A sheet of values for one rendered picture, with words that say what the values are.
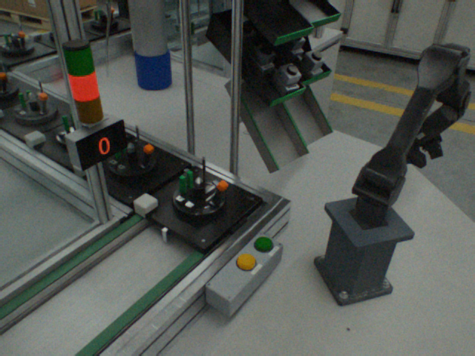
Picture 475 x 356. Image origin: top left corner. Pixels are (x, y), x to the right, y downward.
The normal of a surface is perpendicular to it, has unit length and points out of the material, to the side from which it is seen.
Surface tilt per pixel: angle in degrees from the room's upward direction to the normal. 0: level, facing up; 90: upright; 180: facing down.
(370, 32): 90
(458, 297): 0
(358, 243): 0
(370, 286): 90
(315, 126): 45
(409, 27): 90
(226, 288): 0
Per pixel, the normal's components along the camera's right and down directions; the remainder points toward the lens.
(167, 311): 0.03, -0.80
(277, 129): 0.50, -0.24
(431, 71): -0.55, -0.01
